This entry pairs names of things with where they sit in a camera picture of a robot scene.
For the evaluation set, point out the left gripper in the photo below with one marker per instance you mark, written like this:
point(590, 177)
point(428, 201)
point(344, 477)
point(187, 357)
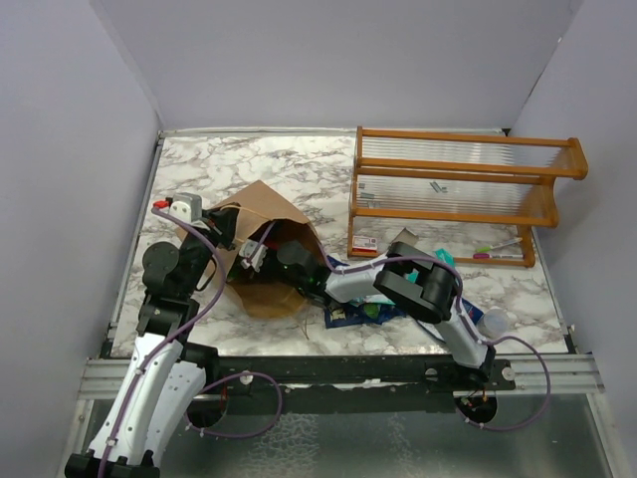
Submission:
point(224, 219)

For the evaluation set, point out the brown paper bag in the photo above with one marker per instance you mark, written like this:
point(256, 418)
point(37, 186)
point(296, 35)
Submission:
point(263, 212)

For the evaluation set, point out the Kettle sea salt vinegar chips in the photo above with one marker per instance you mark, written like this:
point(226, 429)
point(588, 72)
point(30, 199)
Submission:
point(349, 315)

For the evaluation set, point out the teal snack packet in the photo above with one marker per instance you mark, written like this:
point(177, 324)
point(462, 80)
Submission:
point(445, 256)

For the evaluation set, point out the blue white snack bag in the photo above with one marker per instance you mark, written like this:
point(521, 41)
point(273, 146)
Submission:
point(473, 312)

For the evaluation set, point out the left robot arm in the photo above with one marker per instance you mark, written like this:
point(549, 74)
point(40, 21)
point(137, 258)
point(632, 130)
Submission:
point(164, 373)

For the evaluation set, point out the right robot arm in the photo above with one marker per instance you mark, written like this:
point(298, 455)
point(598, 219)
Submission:
point(422, 286)

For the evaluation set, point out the red white staples box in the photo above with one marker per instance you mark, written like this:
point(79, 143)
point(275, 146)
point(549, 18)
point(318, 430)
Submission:
point(364, 244)

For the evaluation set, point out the open small cardboard box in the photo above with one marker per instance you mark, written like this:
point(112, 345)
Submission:
point(407, 237)

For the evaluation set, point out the pink marker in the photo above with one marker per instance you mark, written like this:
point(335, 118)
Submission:
point(492, 255)

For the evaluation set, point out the green marker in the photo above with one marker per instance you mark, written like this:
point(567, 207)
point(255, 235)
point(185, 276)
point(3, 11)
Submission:
point(500, 245)

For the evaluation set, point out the wooden shelf rack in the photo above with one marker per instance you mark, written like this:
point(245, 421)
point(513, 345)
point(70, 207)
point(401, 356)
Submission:
point(490, 179)

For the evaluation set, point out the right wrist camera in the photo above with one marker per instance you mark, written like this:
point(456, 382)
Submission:
point(252, 255)

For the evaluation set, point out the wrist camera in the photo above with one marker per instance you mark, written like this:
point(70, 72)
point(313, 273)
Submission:
point(252, 255)
point(186, 207)

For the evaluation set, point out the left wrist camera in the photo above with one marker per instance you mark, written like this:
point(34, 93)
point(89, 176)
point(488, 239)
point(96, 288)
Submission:
point(186, 207)

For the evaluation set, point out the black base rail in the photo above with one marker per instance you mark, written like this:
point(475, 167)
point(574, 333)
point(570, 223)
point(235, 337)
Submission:
point(336, 384)

